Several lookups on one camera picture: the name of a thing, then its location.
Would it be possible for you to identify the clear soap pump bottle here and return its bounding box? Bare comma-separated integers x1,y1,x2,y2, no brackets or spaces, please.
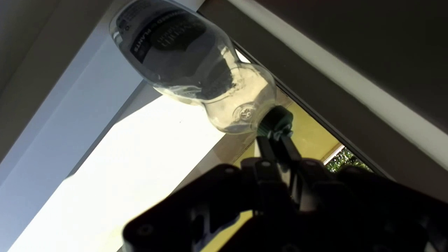
109,0,297,143

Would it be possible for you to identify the white window frame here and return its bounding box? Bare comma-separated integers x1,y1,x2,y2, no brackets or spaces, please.
0,0,448,252

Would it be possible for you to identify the green outdoor hedge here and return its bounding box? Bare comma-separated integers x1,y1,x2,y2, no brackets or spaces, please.
325,146,372,175

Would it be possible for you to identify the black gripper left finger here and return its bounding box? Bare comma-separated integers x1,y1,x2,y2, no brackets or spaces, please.
255,133,283,165

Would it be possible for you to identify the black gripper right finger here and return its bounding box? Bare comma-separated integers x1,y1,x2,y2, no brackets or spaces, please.
277,133,305,165

